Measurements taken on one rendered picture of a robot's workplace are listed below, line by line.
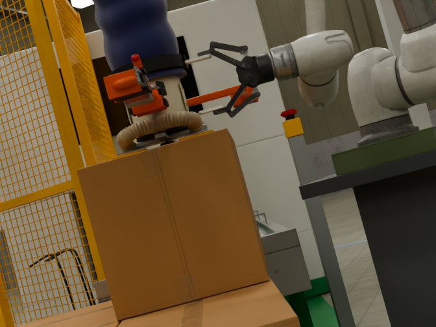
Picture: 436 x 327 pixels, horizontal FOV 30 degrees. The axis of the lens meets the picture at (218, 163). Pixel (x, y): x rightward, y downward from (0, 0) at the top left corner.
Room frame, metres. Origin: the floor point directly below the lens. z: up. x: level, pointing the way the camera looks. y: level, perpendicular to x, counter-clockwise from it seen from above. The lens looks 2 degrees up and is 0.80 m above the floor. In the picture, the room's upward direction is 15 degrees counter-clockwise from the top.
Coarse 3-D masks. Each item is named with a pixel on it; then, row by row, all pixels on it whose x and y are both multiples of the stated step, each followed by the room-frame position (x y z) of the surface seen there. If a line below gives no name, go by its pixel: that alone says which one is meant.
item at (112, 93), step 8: (128, 72) 1.72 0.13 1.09; (104, 80) 1.72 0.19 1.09; (112, 80) 1.72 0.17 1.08; (112, 88) 1.72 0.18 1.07; (128, 88) 1.72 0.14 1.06; (136, 88) 1.72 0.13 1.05; (112, 96) 1.72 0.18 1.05; (120, 96) 1.72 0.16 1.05; (128, 96) 1.75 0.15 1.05; (136, 96) 1.78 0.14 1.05
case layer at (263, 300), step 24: (240, 288) 2.07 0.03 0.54; (264, 288) 1.94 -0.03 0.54; (72, 312) 2.60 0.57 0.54; (96, 312) 2.41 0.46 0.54; (168, 312) 1.98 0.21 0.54; (192, 312) 1.86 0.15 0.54; (216, 312) 1.76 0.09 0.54; (240, 312) 1.67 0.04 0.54; (264, 312) 1.59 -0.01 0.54; (288, 312) 1.52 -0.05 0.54
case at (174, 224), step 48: (192, 144) 2.05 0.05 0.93; (96, 192) 2.06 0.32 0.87; (144, 192) 2.05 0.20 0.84; (192, 192) 2.05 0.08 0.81; (240, 192) 2.04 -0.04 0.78; (96, 240) 2.06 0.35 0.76; (144, 240) 2.06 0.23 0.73; (192, 240) 2.05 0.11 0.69; (240, 240) 2.05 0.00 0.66; (144, 288) 2.06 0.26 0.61; (192, 288) 2.05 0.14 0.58
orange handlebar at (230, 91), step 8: (120, 80) 1.70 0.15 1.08; (128, 80) 1.70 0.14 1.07; (136, 80) 1.71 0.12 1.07; (120, 88) 1.71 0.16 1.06; (232, 88) 2.38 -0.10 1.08; (152, 96) 1.98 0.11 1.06; (200, 96) 2.39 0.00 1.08; (208, 96) 2.39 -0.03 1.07; (216, 96) 2.39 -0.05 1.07; (224, 96) 2.39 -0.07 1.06; (192, 104) 2.39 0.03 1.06
